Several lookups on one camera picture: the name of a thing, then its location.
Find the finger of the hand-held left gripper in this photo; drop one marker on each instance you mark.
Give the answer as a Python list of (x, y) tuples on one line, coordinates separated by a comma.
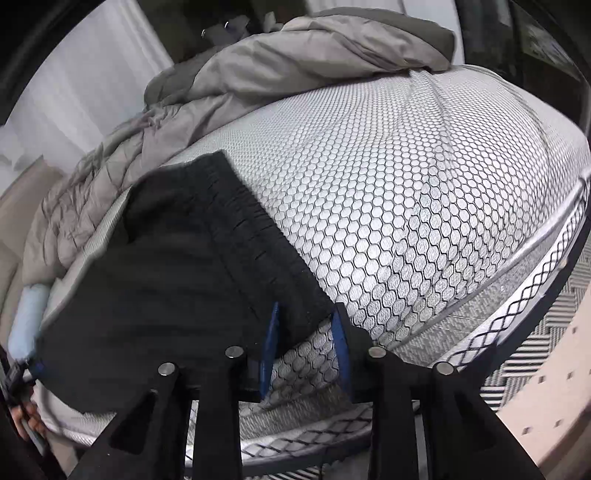
[(36, 370)]

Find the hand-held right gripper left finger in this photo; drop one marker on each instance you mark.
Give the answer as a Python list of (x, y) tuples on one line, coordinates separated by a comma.
[(270, 341)]

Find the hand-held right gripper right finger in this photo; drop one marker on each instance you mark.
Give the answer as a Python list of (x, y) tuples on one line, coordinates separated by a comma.
[(341, 344)]

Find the black pants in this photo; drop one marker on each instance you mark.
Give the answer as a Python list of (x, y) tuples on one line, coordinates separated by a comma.
[(184, 277)]

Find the person's left hand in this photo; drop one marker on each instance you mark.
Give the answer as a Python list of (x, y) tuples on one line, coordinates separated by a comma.
[(28, 417)]

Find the light blue bolster roll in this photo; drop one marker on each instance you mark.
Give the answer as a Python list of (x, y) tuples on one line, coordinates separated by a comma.
[(27, 318)]

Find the honeycomb patterned mattress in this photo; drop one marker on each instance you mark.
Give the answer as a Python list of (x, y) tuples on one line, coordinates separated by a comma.
[(392, 184)]

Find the beige pegboard panel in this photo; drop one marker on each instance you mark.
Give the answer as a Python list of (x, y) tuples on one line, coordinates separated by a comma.
[(554, 406)]

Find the white curtain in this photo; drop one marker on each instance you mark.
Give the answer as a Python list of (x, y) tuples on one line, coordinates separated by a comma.
[(69, 92)]

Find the grey duvet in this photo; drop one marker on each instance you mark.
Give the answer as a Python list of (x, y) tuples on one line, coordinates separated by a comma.
[(277, 60)]

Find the dark cabinet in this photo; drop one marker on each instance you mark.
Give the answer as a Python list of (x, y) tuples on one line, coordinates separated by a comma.
[(521, 37)]

